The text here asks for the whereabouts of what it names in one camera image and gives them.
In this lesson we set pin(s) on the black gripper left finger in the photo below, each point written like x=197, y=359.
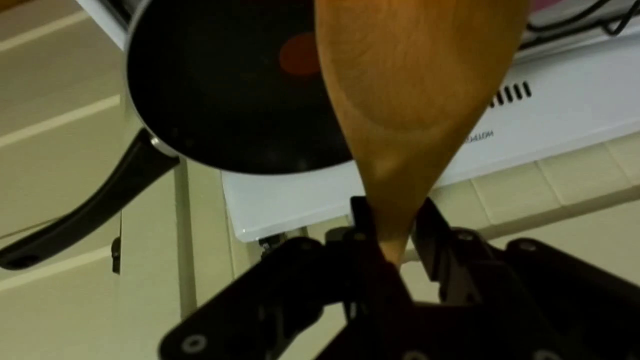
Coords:
x=363, y=231

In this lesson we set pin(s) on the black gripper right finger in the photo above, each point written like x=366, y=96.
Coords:
x=437, y=247

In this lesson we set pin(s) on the wooden cooking spoon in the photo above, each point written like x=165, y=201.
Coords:
x=413, y=101

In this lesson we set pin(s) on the black frying pan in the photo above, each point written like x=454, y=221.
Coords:
x=227, y=87

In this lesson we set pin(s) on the white gas stove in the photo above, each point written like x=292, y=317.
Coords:
x=566, y=121

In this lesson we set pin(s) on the black burner grate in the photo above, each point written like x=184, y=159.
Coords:
x=600, y=20

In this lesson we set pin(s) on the cream panelled door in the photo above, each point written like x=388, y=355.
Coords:
x=61, y=166

